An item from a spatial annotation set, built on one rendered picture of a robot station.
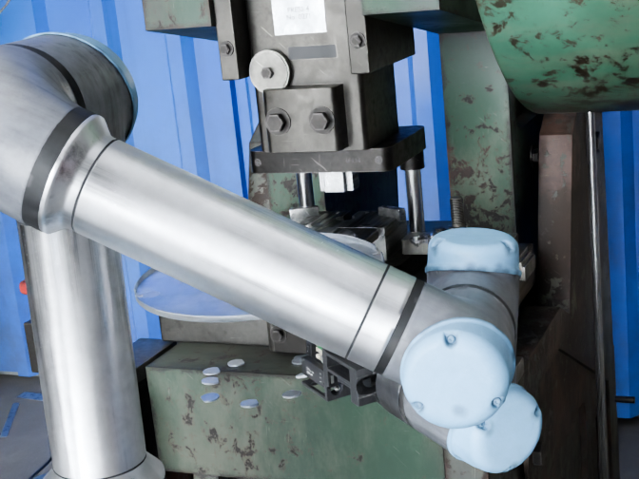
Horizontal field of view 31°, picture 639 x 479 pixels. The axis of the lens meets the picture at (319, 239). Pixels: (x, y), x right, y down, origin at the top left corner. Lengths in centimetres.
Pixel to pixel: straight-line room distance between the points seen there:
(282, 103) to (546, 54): 40
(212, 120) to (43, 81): 205
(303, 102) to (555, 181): 46
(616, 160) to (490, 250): 169
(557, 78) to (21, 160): 61
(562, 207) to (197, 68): 140
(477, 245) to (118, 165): 29
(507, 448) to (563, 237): 81
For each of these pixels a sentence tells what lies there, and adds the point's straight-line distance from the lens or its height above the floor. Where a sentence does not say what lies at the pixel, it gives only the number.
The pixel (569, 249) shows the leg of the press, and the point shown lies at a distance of 173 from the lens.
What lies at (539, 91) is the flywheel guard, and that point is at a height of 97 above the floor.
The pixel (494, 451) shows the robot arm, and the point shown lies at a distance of 95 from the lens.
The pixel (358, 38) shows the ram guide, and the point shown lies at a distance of 139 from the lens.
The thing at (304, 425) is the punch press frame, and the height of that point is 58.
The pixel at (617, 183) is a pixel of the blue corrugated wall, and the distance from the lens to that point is 261.
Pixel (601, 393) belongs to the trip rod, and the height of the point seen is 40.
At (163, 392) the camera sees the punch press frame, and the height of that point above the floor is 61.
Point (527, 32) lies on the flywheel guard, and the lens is 116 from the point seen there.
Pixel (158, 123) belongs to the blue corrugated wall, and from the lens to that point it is 300.
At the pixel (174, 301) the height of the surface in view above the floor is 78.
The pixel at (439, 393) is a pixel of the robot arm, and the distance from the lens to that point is 80.
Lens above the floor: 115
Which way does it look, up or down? 14 degrees down
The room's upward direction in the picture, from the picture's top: 6 degrees counter-clockwise
